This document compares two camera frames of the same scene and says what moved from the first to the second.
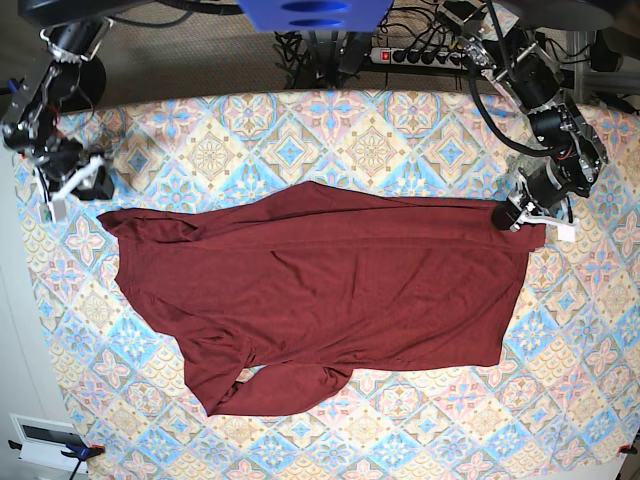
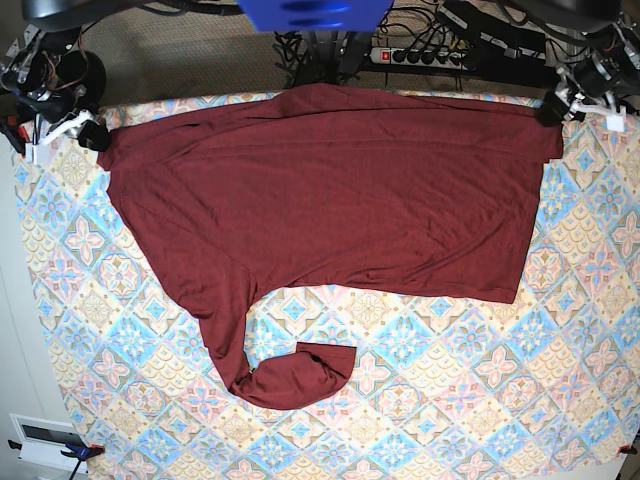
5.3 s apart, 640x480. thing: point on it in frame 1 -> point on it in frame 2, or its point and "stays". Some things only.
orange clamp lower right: [626, 448] stays
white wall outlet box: [51, 444] stays
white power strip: [417, 57] stays
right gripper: [545, 184] -> [596, 75]
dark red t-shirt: [273, 300] -> [330, 186]
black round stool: [93, 79] stays
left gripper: [59, 157] -> [64, 102]
